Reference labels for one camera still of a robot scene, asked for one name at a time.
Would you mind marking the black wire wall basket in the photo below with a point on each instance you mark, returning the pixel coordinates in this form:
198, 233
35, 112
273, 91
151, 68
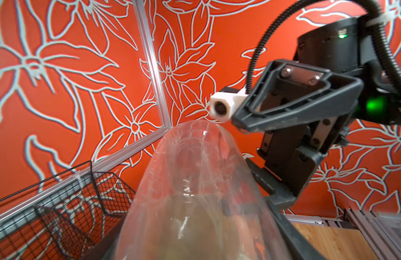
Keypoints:
64, 216

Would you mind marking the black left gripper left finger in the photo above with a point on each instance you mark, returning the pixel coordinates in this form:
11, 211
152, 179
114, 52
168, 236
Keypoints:
105, 248

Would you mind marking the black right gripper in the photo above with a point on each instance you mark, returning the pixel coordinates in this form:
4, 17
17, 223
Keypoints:
305, 110

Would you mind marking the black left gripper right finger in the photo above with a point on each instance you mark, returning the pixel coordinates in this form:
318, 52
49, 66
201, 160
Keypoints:
298, 246

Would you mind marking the glass jar patterned lid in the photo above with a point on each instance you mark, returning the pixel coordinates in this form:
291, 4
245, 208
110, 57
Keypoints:
199, 201

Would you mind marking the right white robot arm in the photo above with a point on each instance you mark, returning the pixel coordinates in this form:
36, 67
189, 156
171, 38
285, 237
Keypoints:
342, 71

